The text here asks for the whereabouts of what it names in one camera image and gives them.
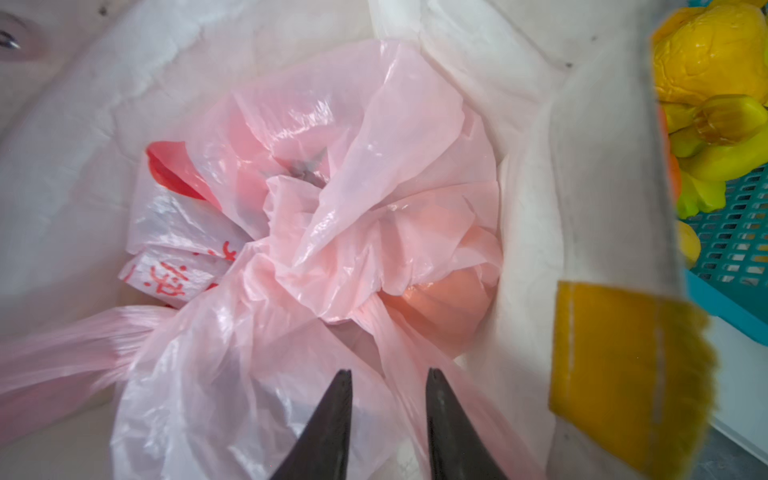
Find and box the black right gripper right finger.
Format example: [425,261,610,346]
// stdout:
[426,368,507,480]

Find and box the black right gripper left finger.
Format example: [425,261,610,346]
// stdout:
[271,370,353,480]

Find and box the cream canvas tote bag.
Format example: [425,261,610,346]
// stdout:
[1,1,687,479]

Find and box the pink plastic grocery bag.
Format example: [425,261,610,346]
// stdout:
[1,40,543,479]

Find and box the white plastic tray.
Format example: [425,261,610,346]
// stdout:
[708,317,767,459]

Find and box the yellow lemon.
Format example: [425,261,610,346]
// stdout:
[677,220,702,269]

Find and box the teal plastic fruit basket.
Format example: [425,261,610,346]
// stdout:
[686,165,768,345]

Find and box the orange fruit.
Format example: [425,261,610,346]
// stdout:
[657,105,682,202]

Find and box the yellow banana bunch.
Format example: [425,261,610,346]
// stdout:
[660,95,767,219]

